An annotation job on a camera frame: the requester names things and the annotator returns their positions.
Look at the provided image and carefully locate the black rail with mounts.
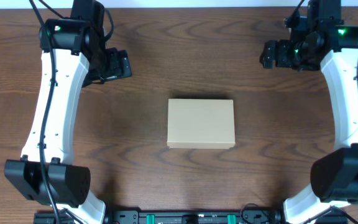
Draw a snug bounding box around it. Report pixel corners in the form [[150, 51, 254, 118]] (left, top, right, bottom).
[[33, 209, 349, 224]]

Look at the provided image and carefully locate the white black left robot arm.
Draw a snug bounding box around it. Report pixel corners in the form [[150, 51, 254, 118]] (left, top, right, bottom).
[[4, 16, 132, 223]]

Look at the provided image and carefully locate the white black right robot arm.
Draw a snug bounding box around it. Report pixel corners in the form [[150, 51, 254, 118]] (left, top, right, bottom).
[[260, 23, 358, 223]]

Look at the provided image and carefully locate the cardboard box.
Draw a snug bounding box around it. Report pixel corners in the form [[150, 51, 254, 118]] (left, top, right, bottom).
[[167, 99, 236, 149]]

